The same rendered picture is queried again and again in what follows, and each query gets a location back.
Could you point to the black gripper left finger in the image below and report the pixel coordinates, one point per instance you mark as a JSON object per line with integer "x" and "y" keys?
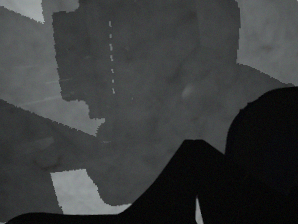
{"x": 171, "y": 199}

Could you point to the dark grey switch panel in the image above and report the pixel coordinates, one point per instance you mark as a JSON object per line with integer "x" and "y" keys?
{"x": 263, "y": 139}

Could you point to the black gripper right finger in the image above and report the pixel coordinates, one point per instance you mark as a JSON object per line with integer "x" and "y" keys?
{"x": 228, "y": 194}

